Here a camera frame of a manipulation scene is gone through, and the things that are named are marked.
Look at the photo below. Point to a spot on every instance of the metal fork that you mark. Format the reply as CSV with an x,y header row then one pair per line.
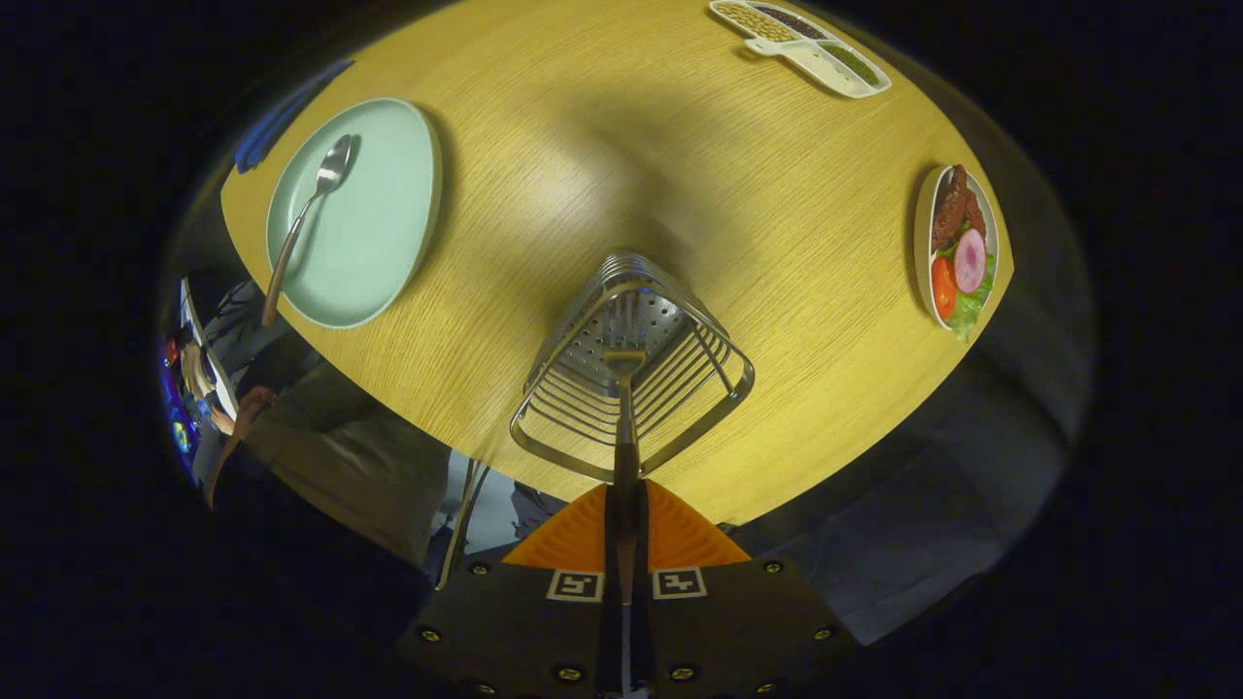
x,y
626,447

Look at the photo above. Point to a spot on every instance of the grey metal table leg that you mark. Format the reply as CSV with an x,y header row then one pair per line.
x,y
464,524

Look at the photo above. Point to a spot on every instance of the person's khaki trousers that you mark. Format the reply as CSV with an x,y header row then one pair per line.
x,y
359,456

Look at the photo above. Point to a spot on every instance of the plate of meat and vegetables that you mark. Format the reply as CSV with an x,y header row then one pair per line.
x,y
957,252

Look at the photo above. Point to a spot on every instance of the blue cloth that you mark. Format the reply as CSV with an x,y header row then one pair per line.
x,y
277,126

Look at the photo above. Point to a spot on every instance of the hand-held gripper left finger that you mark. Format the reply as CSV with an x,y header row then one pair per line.
x,y
515,621

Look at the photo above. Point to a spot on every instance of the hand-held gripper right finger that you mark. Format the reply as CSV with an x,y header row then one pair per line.
x,y
738,621

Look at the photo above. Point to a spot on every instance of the light green plate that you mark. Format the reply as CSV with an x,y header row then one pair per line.
x,y
374,223

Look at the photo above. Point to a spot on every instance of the metal spoon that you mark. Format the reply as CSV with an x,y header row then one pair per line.
x,y
333,165

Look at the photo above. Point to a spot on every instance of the white divided dish with beans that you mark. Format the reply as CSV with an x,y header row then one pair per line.
x,y
821,58

